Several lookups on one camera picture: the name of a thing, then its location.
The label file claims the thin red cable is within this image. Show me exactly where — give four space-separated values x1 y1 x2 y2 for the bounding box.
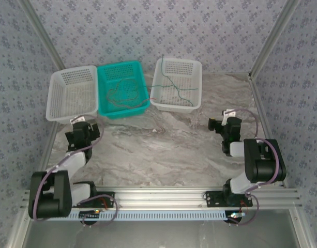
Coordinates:
106 89 157 111
106 78 140 104

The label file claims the thin green cable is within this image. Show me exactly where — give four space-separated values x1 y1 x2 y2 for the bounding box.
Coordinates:
160 54 194 107
144 84 198 91

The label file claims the white plastic basket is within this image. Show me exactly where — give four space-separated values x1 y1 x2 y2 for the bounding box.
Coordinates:
46 65 99 122
149 57 203 114

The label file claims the teal plastic basket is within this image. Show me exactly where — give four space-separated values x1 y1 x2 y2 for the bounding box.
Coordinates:
96 60 150 120

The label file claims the grey metal panel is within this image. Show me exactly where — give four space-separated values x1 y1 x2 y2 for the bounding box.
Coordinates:
26 219 300 248

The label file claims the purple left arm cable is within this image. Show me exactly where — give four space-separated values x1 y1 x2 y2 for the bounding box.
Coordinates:
33 115 105 222

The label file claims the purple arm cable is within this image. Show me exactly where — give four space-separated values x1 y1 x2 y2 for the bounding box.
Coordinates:
33 115 105 222
225 108 281 199

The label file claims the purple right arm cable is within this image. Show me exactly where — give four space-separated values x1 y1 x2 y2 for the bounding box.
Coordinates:
225 108 281 199

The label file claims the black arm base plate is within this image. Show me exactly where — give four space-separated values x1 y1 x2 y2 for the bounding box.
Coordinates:
75 190 115 208
205 190 253 207

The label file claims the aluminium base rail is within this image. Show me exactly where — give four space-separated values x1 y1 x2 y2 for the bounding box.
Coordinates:
21 187 303 210

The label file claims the aluminium frame post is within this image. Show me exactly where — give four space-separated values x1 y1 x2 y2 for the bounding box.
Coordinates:
249 0 300 78
18 0 66 72

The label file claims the white slotted cable duct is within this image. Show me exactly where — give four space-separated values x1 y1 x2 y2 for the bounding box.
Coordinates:
67 209 228 222

